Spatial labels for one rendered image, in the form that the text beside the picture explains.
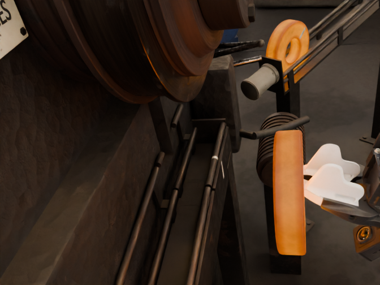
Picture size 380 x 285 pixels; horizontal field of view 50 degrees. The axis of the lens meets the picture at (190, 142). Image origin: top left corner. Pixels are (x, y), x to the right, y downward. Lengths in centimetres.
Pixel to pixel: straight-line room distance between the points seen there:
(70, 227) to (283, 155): 26
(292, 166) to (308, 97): 184
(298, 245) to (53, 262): 27
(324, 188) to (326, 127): 156
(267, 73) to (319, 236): 71
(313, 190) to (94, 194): 27
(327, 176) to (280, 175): 6
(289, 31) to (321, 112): 110
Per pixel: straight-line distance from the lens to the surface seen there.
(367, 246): 59
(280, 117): 119
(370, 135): 201
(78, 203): 52
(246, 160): 188
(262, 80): 106
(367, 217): 51
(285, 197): 46
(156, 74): 45
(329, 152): 52
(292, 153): 47
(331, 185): 50
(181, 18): 47
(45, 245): 49
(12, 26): 47
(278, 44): 109
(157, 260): 66
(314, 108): 220
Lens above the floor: 120
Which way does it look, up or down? 36 degrees down
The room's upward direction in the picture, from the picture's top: 12 degrees counter-clockwise
